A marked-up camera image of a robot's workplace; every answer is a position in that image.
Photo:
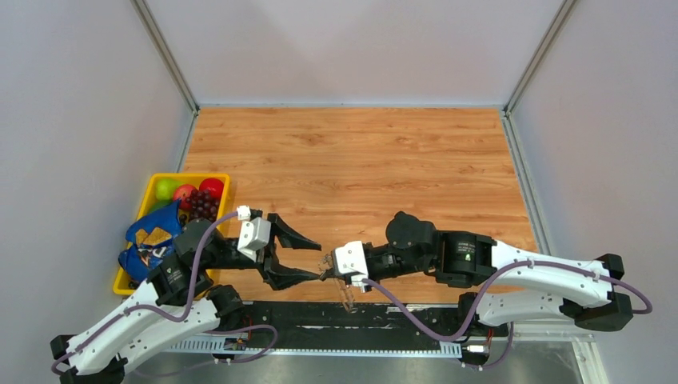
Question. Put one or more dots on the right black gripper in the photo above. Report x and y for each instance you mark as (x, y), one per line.
(331, 274)

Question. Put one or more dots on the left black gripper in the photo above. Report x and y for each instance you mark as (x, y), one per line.
(281, 276)

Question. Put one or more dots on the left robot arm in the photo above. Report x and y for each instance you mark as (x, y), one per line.
(178, 299)

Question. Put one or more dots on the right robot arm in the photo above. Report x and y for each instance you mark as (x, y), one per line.
(505, 284)

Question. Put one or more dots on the purple grape bunch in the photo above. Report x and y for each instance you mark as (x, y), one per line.
(200, 204)

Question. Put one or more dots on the red apple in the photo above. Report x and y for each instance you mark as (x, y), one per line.
(184, 194)
(214, 187)

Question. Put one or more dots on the blue chip bag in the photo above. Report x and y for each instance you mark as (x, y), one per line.
(150, 239)

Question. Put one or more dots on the green pear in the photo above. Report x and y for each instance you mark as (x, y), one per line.
(164, 189)

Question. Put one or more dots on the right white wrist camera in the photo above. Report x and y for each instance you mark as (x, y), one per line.
(350, 266)

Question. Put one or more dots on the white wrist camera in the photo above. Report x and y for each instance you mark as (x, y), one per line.
(350, 266)
(254, 233)

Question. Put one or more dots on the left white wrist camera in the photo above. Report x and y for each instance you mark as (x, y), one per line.
(254, 233)

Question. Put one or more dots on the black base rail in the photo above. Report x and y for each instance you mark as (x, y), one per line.
(328, 326)

